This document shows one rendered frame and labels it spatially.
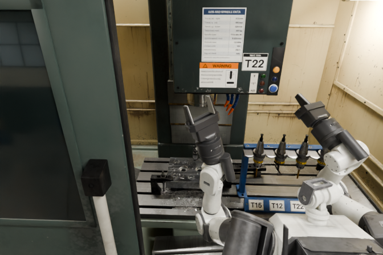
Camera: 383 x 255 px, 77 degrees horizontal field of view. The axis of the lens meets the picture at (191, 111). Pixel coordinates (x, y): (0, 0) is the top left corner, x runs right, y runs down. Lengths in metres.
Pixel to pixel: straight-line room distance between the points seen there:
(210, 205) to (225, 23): 0.69
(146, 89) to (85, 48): 1.65
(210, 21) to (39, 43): 0.60
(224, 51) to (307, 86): 1.41
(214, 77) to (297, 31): 1.24
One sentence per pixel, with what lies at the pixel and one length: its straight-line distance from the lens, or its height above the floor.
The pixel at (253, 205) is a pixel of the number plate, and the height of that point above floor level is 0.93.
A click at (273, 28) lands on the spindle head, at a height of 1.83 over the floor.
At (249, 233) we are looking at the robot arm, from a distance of 0.77.
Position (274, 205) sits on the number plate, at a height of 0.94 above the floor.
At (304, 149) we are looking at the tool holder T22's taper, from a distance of 1.34.
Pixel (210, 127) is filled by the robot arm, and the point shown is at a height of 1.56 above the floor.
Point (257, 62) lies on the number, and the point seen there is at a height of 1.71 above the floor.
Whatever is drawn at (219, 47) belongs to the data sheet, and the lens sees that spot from 0.99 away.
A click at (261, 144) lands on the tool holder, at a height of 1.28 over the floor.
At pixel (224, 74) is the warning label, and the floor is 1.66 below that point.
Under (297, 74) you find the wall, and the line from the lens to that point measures 2.24.
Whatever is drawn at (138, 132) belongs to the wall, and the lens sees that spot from 2.40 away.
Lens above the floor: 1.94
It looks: 25 degrees down
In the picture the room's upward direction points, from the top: straight up
